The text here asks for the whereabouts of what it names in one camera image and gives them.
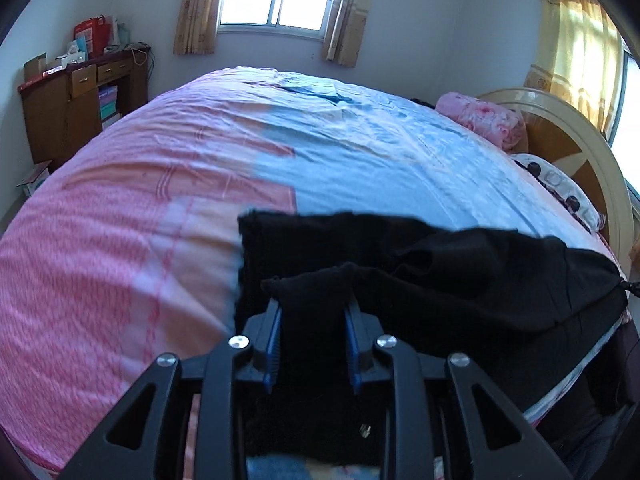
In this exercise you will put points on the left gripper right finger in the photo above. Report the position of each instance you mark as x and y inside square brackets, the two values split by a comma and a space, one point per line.
[441, 412]

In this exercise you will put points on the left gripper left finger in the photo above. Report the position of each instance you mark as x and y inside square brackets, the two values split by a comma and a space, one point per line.
[144, 435]

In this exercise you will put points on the black pants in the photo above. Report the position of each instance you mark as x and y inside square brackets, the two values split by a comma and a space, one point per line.
[527, 310]

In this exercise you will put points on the pink and blue bed sheet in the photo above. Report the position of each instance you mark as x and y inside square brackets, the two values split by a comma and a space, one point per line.
[131, 249]

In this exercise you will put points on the white dotted pillow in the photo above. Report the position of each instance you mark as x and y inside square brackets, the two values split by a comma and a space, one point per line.
[563, 188]

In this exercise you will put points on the white box on floor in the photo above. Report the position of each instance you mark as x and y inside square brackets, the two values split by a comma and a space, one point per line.
[39, 173]

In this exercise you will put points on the pink floral folded blanket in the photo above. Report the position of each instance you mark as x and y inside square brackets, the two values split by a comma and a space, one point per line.
[495, 123]

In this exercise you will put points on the cream wooden headboard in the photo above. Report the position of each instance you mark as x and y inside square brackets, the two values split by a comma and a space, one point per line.
[557, 132]

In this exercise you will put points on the brown wooden desk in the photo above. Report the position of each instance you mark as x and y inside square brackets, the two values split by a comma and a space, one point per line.
[62, 110]

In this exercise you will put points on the beige curtain left of window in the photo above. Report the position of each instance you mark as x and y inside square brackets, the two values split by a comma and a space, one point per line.
[196, 29]

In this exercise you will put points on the beige curtain of window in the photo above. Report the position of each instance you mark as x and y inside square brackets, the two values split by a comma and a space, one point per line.
[344, 31]
[196, 29]

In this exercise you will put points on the cardboard box on desk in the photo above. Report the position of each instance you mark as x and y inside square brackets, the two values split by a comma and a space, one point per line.
[34, 68]

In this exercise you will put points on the red gift bag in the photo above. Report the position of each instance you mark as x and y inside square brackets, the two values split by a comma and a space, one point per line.
[96, 32]

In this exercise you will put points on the beige curtain right of window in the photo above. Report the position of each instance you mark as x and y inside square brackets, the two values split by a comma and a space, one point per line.
[344, 31]

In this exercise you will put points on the yellow side curtain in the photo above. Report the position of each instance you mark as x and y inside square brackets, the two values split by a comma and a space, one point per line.
[579, 59]

